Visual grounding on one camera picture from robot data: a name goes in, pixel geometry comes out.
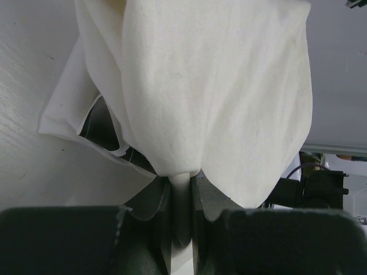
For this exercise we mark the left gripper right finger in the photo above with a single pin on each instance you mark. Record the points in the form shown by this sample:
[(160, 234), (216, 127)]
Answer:
[(228, 239)]

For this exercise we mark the cream white t shirt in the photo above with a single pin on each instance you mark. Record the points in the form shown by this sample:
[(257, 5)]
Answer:
[(219, 87)]

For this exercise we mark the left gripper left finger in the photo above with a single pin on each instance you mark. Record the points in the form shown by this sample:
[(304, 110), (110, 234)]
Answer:
[(133, 238)]

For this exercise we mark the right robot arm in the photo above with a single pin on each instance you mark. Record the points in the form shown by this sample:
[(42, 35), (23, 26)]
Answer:
[(310, 185)]

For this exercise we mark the white black printed t shirt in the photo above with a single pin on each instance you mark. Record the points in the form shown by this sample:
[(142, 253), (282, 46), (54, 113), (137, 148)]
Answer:
[(78, 112)]

